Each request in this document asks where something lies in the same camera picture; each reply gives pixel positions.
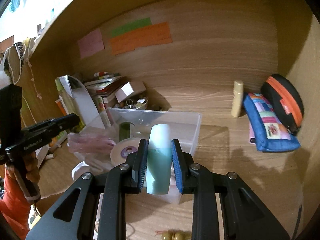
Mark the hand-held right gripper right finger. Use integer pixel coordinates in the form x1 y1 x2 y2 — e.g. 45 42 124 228
171 139 291 240

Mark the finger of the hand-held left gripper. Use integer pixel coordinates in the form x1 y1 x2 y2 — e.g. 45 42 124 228
37 125 76 140
22 113 81 131

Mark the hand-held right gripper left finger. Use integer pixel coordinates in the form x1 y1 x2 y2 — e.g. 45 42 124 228
25 139 149 240

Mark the teal squeeze tube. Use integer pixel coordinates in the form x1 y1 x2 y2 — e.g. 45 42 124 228
146 124 173 196

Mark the white tape roll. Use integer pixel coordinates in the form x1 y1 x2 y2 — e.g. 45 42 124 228
110 137 140 167

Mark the pink round pad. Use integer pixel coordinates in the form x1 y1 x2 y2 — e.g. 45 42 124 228
67 132 117 153

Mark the clear plastic storage box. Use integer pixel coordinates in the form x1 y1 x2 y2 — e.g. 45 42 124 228
72 107 202 204

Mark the person's left forearm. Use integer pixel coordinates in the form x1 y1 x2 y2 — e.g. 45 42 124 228
0 172 32 233

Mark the person's left hand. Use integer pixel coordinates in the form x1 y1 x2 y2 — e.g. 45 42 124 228
24 152 41 183

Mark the orange tube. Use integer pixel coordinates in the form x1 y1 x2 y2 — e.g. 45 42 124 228
55 99 68 116

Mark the green spray bottle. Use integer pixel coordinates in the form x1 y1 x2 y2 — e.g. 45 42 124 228
55 77 75 120

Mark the white curved stand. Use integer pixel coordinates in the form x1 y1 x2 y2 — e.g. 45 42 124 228
55 75 106 129

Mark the stack of books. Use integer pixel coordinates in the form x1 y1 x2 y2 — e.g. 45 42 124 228
84 72 126 103

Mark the wooden desk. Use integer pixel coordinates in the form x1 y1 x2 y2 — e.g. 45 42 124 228
34 79 309 240

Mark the bowl of trinkets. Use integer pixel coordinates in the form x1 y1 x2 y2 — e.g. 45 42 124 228
114 96 149 111

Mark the white fluffy pompom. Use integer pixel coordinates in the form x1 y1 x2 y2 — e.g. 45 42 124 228
0 57 13 82

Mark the small white box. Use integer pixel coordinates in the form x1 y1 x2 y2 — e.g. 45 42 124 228
115 81 147 103

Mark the pink sticky note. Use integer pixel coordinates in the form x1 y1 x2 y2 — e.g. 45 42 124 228
77 28 105 59

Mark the beige upright tube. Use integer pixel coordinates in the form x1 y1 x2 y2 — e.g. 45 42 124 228
231 80 244 118

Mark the blue patchwork pencil pouch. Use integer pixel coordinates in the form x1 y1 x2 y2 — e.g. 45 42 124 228
243 93 301 153

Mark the orange sticky note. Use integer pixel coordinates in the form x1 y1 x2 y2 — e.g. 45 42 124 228
109 22 173 56

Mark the green sticky note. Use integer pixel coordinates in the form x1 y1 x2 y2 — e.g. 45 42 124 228
110 17 153 38

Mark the black orange zip case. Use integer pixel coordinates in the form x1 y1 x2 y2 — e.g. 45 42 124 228
260 74 305 136

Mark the black pen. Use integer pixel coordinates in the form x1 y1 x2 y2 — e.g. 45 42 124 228
292 203 303 240

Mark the white cable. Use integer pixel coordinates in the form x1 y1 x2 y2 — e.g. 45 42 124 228
4 47 23 85

